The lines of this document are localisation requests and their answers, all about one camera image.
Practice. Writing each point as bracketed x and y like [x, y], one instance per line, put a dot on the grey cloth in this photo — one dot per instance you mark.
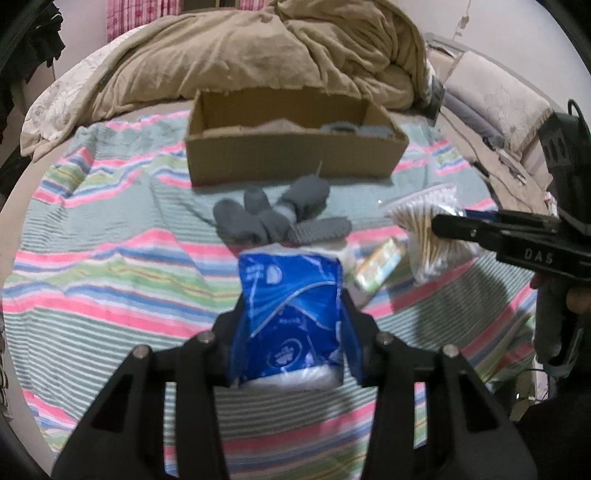
[286, 127]

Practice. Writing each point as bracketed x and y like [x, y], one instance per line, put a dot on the pink curtain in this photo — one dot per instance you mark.
[138, 16]

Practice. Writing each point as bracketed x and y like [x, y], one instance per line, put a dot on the bag of cotton swabs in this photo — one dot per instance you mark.
[415, 217]

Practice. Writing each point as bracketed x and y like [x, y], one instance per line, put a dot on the blue tissue packet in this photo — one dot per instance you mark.
[288, 314]

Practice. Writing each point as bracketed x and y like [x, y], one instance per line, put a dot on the dark hanging clothes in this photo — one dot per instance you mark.
[25, 50]

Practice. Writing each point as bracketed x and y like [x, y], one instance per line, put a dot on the beige floral cushion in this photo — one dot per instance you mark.
[503, 101]

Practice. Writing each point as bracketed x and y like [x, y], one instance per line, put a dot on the striped blanket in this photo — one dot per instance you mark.
[115, 277]

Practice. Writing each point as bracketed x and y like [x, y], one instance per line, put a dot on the black device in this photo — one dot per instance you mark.
[435, 97]

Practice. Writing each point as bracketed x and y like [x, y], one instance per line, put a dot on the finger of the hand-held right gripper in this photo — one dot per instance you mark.
[485, 214]
[461, 228]

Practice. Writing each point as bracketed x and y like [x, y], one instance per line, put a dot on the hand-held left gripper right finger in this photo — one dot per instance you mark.
[356, 330]

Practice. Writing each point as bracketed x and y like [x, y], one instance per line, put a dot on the cardboard box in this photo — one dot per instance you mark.
[277, 157]

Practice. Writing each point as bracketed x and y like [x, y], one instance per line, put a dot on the person's right hand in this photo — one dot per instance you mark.
[581, 302]

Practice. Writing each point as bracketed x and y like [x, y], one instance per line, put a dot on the small green packet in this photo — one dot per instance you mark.
[378, 265]

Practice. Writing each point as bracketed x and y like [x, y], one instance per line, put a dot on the white plastic packet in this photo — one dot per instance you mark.
[349, 265]

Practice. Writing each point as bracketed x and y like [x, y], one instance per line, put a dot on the blue-grey cloth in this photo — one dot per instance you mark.
[364, 130]

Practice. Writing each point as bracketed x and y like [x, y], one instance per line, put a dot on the brown duvet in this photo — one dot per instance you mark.
[231, 55]

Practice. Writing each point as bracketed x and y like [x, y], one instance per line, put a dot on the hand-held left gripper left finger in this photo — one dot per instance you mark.
[229, 330]

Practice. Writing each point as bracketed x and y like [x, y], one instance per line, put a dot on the white floral quilt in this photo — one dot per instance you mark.
[55, 97]

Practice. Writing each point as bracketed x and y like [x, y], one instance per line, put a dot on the grey textured sock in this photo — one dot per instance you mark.
[321, 228]

